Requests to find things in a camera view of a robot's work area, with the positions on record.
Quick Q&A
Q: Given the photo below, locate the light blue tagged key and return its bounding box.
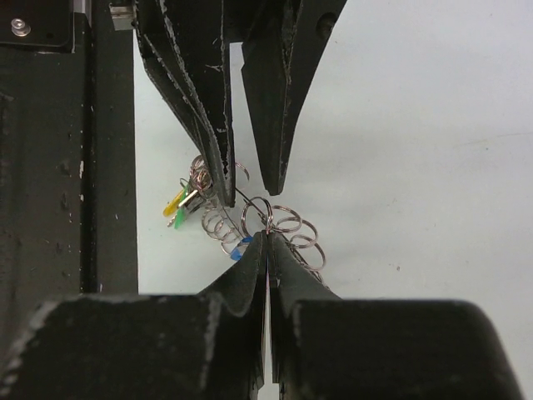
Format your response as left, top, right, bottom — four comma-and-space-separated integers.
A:
230, 237, 253, 261

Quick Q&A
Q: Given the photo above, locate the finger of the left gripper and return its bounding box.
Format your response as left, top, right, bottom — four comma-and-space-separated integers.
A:
135, 0, 236, 206
242, 1, 346, 196

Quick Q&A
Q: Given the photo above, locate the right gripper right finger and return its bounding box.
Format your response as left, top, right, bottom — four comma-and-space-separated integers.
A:
267, 233, 522, 399

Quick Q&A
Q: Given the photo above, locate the yellow key tag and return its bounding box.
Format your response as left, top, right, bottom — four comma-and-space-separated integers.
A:
162, 188, 186, 218

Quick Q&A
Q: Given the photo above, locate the metal disc keyring holder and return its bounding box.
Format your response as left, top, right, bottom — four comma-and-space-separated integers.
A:
180, 156, 326, 283

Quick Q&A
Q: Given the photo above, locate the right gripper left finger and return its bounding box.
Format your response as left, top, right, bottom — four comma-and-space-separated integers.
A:
1, 232, 267, 399

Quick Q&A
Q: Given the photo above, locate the silver key by yellow tag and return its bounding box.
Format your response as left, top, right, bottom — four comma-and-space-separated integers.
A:
167, 185, 205, 228

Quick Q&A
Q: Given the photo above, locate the green key tag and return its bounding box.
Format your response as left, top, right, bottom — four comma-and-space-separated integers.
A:
172, 206, 188, 229

